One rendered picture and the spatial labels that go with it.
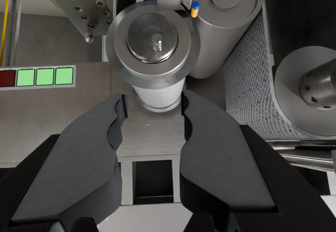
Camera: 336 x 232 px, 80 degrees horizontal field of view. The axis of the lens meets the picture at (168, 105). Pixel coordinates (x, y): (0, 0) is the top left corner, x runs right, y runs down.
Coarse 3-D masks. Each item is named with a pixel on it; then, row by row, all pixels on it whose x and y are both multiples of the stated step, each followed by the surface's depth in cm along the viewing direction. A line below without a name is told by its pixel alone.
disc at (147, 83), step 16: (112, 32) 32; (192, 32) 32; (112, 48) 31; (128, 48) 31; (192, 48) 31; (112, 64) 31; (192, 64) 31; (128, 80) 30; (144, 80) 30; (160, 80) 30; (176, 80) 30
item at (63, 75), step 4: (64, 68) 64; (68, 68) 64; (56, 72) 64; (60, 72) 64; (64, 72) 64; (68, 72) 64; (56, 76) 63; (60, 76) 63; (64, 76) 63; (68, 76) 63; (56, 80) 63; (60, 80) 63; (64, 80) 63; (68, 80) 63
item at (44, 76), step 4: (40, 72) 64; (44, 72) 64; (48, 72) 64; (52, 72) 64; (40, 76) 63; (44, 76) 63; (48, 76) 63; (52, 76) 63; (36, 80) 63; (40, 80) 63; (44, 80) 63; (48, 80) 63; (52, 80) 63; (36, 84) 63; (40, 84) 63; (44, 84) 63
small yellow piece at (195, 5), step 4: (180, 4) 30; (192, 4) 26; (196, 4) 26; (184, 8) 29; (192, 8) 26; (196, 8) 26; (188, 12) 28; (192, 12) 27; (196, 12) 27; (192, 16) 28
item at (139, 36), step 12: (132, 24) 30; (144, 24) 30; (156, 24) 30; (168, 24) 30; (132, 36) 29; (144, 36) 30; (168, 36) 29; (132, 48) 29; (144, 48) 29; (168, 48) 29; (144, 60) 29; (156, 60) 29
